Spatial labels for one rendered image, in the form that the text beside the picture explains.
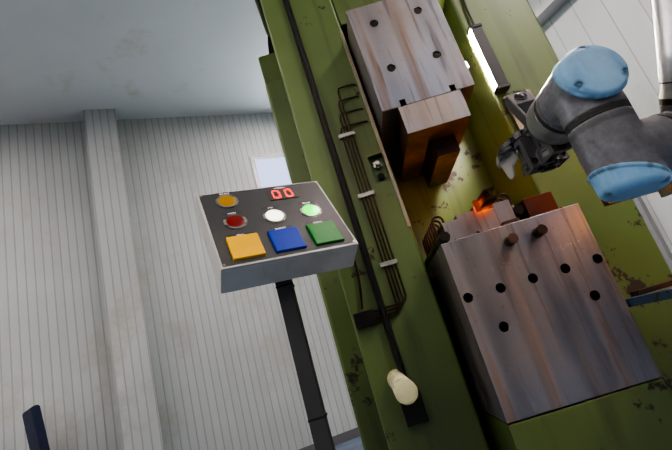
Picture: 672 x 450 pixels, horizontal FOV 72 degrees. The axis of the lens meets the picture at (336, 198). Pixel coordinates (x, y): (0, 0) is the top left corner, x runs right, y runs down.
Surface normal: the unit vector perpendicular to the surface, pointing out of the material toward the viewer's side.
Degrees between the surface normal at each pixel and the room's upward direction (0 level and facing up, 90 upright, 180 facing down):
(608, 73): 85
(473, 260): 90
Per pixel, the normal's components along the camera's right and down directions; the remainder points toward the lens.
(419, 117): -0.08, -0.31
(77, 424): 0.34, -0.41
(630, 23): -0.90, 0.12
